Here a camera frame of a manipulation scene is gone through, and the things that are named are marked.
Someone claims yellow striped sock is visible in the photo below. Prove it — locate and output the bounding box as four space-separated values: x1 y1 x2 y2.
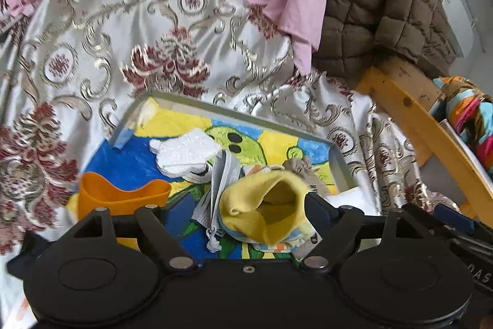
218 169 315 250

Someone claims blue surgical face mask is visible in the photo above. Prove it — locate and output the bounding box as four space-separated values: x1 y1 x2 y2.
191 150 242 253

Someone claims silver floral satin bedspread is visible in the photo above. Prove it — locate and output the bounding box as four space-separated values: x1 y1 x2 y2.
0 0 460 329

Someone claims white towel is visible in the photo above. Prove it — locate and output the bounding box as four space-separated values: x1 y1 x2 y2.
324 186 381 216

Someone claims black small object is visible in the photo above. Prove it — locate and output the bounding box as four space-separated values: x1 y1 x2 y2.
7 231 52 281

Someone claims colourful striped fabric bundle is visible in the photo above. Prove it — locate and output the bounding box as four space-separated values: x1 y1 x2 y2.
433 76 493 178

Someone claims orange silicone cup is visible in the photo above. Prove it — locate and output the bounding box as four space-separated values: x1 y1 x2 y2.
77 172 172 220

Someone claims metal tray with cartoon picture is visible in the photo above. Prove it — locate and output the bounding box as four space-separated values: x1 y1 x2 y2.
77 93 359 260

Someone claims white sponge pad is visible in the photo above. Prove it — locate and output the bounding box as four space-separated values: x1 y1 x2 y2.
149 128 222 178

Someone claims beige drawstring pouch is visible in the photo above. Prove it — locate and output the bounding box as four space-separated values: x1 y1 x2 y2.
283 156 331 198

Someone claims brown quilted jacket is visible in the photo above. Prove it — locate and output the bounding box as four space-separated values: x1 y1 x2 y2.
312 0 456 81

